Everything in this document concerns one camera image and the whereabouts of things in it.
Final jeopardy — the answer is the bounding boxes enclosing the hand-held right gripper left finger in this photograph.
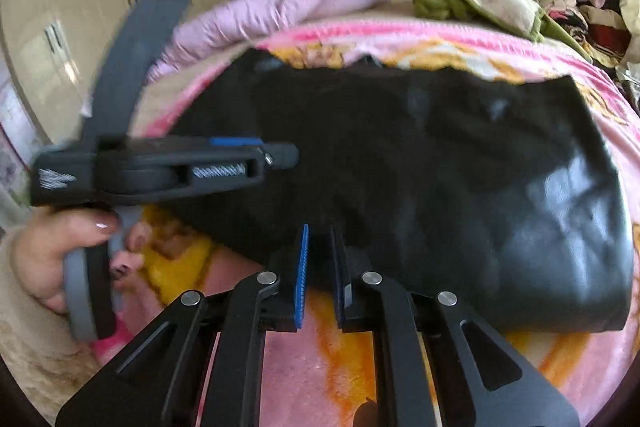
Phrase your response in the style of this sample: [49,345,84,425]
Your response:
[55,224,311,427]

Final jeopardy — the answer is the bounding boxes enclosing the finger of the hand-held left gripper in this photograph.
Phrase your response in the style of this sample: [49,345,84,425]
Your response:
[170,136,301,195]

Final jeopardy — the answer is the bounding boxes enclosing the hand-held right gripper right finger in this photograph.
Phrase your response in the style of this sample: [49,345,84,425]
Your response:
[332,227,581,427]

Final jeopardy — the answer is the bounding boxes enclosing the black leather jacket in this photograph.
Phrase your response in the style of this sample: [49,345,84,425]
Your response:
[160,49,636,333]

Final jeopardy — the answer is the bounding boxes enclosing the pile of mixed clothes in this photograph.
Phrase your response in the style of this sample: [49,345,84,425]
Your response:
[510,0,640,82]

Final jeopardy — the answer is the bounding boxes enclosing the person's left hand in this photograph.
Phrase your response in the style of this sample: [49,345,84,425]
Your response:
[10,207,153,313]

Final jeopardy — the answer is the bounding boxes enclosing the pink printed blanket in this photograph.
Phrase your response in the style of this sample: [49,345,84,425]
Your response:
[90,19,640,427]

